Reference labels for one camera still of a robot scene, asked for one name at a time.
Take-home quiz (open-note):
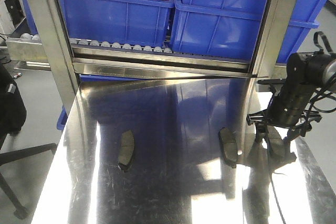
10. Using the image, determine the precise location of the blue plastic bin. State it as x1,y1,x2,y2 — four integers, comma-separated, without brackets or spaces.
12,0,175,48
56,107,68,131
170,0,327,63

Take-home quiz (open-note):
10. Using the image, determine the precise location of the black office chair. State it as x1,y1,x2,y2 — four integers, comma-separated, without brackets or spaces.
1,65,57,220

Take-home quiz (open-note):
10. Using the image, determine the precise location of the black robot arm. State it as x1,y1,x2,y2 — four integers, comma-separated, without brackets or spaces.
247,51,335,143

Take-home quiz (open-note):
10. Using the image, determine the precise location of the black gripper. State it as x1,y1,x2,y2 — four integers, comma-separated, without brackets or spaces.
246,81,322,144

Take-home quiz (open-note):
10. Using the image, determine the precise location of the left blue plastic bin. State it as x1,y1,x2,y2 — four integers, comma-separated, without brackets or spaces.
12,0,175,48

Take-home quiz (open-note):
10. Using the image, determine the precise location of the dark brake pad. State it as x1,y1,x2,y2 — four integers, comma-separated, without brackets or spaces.
218,127,238,168
264,126,285,161
118,130,135,172

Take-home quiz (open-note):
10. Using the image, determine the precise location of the stainless steel rack frame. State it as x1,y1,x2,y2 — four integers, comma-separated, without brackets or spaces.
7,0,296,111

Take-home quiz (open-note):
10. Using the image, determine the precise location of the right blue plastic bin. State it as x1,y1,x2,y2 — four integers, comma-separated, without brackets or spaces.
170,0,327,63

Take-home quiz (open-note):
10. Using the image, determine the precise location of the lower blue plastic bin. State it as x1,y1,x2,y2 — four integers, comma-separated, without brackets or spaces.
56,107,68,131

